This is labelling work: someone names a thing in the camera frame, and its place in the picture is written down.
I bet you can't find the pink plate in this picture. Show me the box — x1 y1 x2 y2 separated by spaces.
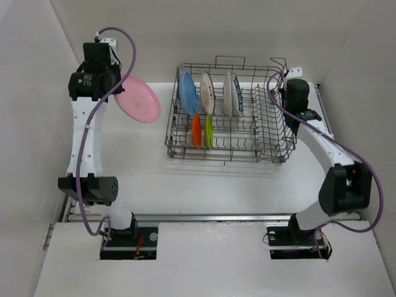
114 75 161 123

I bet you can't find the white plate teal rim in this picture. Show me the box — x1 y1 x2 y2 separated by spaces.
231 72 244 118

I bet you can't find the plain white plate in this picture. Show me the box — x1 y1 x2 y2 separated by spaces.
223 72 233 117

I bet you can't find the white plate orange sunburst pattern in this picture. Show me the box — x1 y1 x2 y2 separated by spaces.
200 71 215 114

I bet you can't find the blue plate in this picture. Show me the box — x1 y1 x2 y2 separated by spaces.
179 72 197 116

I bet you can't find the green plate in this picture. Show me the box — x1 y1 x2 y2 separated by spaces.
204 114 213 148

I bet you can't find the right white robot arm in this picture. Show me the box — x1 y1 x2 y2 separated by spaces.
280 79 372 244

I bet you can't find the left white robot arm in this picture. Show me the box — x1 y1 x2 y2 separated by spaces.
58 38 139 246

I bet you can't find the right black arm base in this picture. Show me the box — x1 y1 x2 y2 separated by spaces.
263 226 333 260

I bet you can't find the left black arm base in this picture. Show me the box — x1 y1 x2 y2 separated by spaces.
100 226 158 260

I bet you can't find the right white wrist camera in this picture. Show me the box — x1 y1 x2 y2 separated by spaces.
285 66 303 79

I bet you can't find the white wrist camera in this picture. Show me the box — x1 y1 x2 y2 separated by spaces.
285 66 303 79
95 32 118 48

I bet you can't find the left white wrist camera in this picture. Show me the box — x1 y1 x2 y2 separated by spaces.
95 32 118 48

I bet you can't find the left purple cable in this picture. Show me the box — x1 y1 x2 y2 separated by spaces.
75 27 137 237

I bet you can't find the purple cable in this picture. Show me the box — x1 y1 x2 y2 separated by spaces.
267 70 384 257
75 27 137 237

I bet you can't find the grey wire dish rack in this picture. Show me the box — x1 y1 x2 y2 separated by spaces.
165 58 296 163

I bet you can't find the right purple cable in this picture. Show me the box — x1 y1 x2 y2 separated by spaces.
267 70 384 257

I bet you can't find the silver metal rail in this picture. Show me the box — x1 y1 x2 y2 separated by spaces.
61 212 363 223

